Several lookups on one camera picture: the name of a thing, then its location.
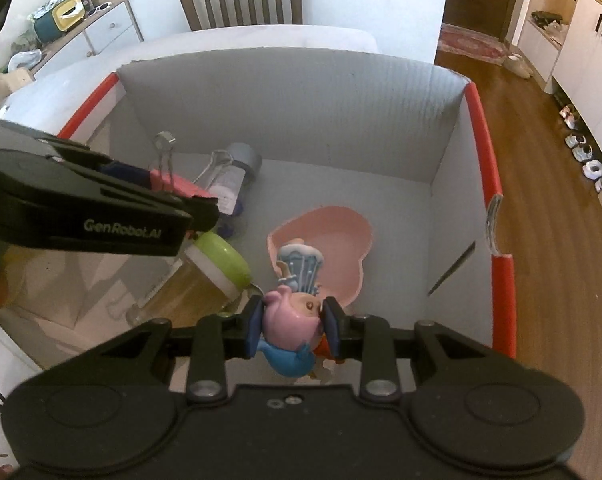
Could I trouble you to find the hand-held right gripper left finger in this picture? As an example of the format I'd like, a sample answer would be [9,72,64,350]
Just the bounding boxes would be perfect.
[88,295,265,404]

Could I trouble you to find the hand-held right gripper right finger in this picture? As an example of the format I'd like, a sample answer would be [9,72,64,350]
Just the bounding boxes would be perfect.
[322,296,510,404]

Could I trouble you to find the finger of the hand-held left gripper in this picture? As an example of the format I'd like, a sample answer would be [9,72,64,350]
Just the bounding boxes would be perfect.
[38,135,154,193]
[151,190,220,234]

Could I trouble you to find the pink binder clip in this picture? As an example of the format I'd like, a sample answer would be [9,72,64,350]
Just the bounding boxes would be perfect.
[148,131,214,202]

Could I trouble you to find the pink blue pig toy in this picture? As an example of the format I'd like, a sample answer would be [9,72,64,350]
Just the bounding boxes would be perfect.
[258,289,332,379]

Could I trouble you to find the clear bottle with grey cap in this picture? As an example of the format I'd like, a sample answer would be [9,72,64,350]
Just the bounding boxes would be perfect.
[196,142,263,217]

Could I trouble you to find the amber jar with green lid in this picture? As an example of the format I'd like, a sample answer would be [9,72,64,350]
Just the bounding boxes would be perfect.
[126,232,254,327]

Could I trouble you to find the blue white shell toy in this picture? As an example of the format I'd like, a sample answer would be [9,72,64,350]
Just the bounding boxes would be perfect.
[276,241,324,296]

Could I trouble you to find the pink heart-shaped bowl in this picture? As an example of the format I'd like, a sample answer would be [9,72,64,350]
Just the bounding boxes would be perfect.
[267,205,374,307]

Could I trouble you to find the red cardboard box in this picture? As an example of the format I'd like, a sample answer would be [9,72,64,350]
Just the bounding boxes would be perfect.
[56,45,518,361]

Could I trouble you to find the tan cardboard box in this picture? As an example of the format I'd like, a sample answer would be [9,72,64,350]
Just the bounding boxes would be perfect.
[0,70,34,99]

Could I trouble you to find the white side cabinet wooden top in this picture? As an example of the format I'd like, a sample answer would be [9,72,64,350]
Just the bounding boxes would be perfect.
[31,0,144,79]

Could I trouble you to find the white plastic bag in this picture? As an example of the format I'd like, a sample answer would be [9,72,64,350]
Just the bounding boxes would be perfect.
[8,50,44,74]

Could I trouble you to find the teal yellow tissue box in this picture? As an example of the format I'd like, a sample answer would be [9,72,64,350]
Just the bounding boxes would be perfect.
[33,0,84,41]

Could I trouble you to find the grey small shoes pair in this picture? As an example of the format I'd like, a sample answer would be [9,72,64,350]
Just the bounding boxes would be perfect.
[566,132,594,162]

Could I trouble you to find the patterned door rug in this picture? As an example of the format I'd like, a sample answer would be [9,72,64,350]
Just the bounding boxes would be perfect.
[438,24,508,65]

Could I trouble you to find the beige slippers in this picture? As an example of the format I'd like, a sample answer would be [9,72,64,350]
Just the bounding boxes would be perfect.
[503,52,534,79]

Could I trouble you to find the low white bench cabinet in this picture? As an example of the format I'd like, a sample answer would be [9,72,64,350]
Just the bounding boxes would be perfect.
[518,10,564,82]

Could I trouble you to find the dark bag on bench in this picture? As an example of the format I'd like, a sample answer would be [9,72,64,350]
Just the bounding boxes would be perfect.
[531,10,567,29]

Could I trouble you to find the white cabinet with black handles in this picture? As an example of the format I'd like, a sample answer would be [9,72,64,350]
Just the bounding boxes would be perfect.
[551,0,602,127]

